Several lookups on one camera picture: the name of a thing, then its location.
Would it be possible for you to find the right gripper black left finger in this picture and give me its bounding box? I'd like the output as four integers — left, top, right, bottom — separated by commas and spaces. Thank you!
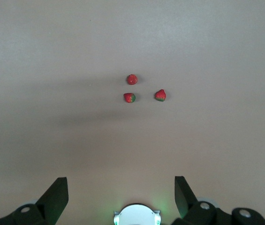
0, 177, 68, 225

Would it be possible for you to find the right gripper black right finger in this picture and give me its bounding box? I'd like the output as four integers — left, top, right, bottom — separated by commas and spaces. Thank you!
172, 176, 265, 225

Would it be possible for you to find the red strawberry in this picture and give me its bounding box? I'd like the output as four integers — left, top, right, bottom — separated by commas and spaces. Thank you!
154, 89, 167, 103
123, 92, 136, 104
126, 74, 138, 85

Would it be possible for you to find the brown table cloth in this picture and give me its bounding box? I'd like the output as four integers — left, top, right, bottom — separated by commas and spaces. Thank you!
0, 0, 265, 225

